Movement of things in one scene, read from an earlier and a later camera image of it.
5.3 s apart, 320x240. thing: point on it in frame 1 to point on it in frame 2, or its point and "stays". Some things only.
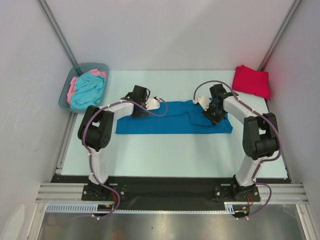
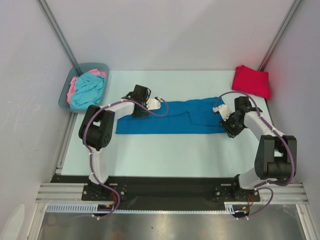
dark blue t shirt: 184,117 stays
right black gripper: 213,117 to 230,126
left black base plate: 99,192 stays
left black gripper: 144,113 stays
